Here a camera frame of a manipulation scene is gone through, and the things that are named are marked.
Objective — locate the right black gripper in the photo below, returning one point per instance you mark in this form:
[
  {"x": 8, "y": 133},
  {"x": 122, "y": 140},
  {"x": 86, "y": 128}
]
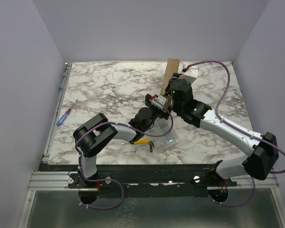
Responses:
[{"x": 172, "y": 79}]

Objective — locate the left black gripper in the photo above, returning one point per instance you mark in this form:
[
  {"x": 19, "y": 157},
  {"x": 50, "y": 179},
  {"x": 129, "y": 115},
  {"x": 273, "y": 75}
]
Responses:
[{"x": 162, "y": 114}]

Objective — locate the brown cardboard express box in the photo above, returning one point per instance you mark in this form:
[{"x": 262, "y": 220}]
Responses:
[{"x": 172, "y": 67}]

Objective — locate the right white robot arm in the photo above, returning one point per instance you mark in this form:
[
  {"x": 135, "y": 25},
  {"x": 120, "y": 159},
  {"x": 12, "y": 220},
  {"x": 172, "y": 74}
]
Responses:
[{"x": 260, "y": 151}]

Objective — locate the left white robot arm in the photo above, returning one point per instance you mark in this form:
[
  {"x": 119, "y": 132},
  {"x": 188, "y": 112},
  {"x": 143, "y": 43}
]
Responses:
[{"x": 95, "y": 134}]

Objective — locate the clear plastic screw organizer box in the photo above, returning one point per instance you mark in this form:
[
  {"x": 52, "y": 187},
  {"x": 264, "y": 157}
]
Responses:
[{"x": 166, "y": 142}]

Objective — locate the small metal hex key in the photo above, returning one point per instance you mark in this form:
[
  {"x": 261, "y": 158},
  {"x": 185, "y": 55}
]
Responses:
[{"x": 151, "y": 146}]

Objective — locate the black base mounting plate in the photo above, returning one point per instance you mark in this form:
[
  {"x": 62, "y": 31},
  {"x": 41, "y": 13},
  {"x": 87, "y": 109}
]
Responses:
[{"x": 150, "y": 181}]

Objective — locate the red blue screwdriver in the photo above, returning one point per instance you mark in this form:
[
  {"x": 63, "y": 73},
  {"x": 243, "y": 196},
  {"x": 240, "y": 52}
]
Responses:
[{"x": 66, "y": 114}]

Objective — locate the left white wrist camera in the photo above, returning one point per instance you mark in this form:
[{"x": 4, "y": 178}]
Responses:
[{"x": 159, "y": 101}]

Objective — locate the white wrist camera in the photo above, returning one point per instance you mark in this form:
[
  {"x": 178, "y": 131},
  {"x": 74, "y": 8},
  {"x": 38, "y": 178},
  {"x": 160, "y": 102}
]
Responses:
[
  {"x": 190, "y": 74},
  {"x": 159, "y": 101}
]

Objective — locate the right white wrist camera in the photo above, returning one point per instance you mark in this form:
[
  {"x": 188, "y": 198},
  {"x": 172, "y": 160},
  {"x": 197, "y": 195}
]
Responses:
[{"x": 190, "y": 74}]

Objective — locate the yellow handled screwdriver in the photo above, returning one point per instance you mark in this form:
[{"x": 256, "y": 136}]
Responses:
[{"x": 142, "y": 141}]

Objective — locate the left side metal rail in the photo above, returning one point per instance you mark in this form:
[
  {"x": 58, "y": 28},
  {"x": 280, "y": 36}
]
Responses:
[{"x": 62, "y": 90}]

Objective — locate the aluminium frame rail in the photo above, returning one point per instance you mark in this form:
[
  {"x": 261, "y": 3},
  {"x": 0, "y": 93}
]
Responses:
[{"x": 51, "y": 204}]

